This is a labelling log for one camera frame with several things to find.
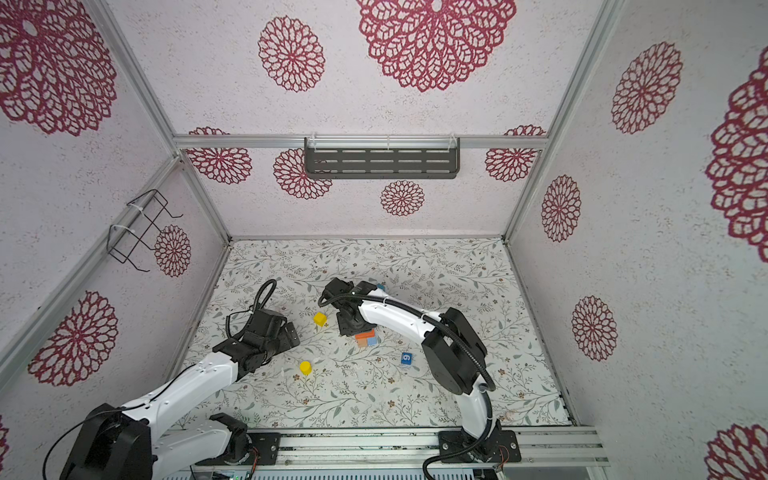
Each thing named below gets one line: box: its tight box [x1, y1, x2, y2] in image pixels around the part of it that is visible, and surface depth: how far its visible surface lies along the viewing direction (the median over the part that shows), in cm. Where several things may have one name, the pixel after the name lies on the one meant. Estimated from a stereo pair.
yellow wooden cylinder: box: [299, 361, 313, 376], surface depth 87 cm
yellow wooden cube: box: [313, 312, 328, 327], surface depth 98 cm
